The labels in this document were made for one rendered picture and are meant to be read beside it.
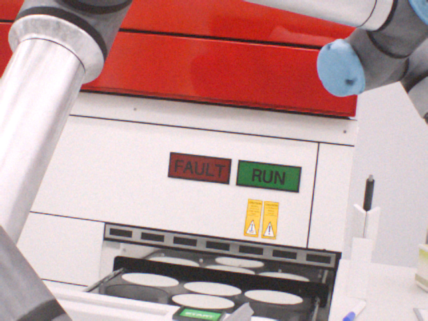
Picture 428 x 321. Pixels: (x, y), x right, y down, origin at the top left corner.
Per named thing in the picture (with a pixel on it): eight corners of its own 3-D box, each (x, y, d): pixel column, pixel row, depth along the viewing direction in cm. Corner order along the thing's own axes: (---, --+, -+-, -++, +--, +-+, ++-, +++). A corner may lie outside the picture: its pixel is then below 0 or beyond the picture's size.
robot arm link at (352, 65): (344, 15, 107) (404, 3, 113) (303, 62, 116) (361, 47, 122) (374, 67, 105) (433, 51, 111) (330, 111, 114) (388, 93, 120)
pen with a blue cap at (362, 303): (362, 297, 117) (342, 316, 104) (368, 297, 117) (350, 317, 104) (360, 303, 117) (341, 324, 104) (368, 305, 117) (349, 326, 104)
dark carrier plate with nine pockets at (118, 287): (128, 272, 159) (128, 269, 159) (311, 297, 153) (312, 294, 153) (65, 309, 125) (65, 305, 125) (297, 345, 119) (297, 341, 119)
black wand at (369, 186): (376, 178, 117) (376, 173, 118) (365, 178, 117) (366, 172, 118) (362, 279, 129) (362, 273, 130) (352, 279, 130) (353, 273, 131)
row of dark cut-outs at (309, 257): (105, 237, 164) (106, 224, 164) (334, 267, 157) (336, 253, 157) (104, 237, 164) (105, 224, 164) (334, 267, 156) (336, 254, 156)
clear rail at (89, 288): (120, 272, 161) (121, 265, 160) (128, 273, 160) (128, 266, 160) (51, 313, 124) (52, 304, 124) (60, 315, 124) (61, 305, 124)
